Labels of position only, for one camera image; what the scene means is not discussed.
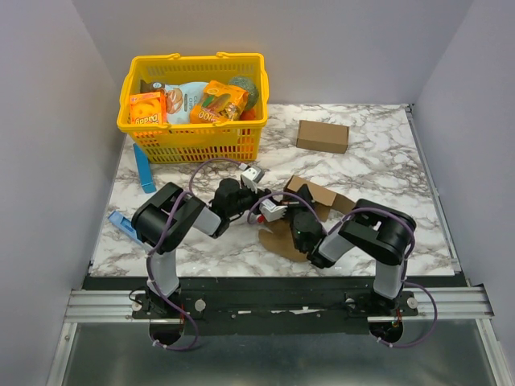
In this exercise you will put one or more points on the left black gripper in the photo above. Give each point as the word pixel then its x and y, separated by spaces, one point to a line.
pixel 260 194

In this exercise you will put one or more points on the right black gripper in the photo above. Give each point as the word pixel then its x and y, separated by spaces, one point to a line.
pixel 294 207

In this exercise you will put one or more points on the brown cardboard box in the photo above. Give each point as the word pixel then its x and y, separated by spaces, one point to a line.
pixel 322 137
pixel 277 237

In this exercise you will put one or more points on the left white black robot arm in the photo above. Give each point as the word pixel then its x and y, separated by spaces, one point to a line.
pixel 163 222

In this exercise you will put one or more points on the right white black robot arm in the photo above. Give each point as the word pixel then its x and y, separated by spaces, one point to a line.
pixel 385 234

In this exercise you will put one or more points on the tall blue box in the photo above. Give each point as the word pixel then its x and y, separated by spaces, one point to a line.
pixel 144 171

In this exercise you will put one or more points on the small blue flat box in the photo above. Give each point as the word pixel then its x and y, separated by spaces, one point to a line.
pixel 123 224

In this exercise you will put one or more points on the orange Daddy snack box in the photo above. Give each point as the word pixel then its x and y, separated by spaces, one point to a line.
pixel 148 108

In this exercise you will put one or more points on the yellow plastic shopping basket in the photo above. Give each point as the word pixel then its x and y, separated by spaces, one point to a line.
pixel 166 143

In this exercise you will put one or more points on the small orange fruit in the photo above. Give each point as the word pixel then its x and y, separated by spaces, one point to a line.
pixel 248 115

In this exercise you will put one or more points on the orange candy bag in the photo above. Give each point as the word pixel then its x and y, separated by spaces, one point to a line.
pixel 219 103

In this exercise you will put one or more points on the green round melon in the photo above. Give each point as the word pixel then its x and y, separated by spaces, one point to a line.
pixel 250 87

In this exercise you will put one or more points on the light blue chips bag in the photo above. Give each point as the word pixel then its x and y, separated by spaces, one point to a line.
pixel 180 98

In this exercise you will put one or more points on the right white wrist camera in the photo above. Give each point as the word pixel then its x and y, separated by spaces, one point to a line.
pixel 269 211

